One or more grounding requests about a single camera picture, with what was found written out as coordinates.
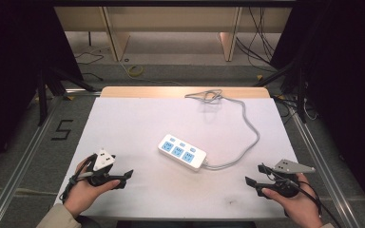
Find black and white floor cables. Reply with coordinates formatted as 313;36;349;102
271;94;318;125

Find white power strip blue sockets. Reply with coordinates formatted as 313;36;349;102
157;133;208;173

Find black curtain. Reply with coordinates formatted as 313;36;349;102
0;0;84;180
270;0;365;220

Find person's left hand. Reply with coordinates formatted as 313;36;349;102
62;158;122;219

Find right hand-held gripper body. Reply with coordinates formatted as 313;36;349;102
264;159;317;200

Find light wooden table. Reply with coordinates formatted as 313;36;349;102
100;85;271;100

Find white table cover sheet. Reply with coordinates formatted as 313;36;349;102
53;96;299;220

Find bundle of black hanging cables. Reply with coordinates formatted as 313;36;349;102
235;7;283;69

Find beige wooden desk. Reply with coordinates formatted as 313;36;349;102
53;6;293;63

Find aluminium floor rail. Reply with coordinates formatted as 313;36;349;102
289;108;363;228
0;95;62;228

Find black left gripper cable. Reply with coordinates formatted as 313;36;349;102
58;153;98;204

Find yellow tape roll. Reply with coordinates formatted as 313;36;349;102
128;64;145;78

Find thin black floor cable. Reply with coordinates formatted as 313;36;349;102
73;49;106;82

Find black metal stand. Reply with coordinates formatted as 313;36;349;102
252;61;309;124
37;66;97;126

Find person's right hand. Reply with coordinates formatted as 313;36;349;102
260;173;324;228

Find grey power strip cable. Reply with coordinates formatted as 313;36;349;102
183;88;261;171

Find yellow floor cable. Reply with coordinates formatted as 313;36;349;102
118;59;185;87

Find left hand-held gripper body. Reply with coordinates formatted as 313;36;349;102
84;148;122;188

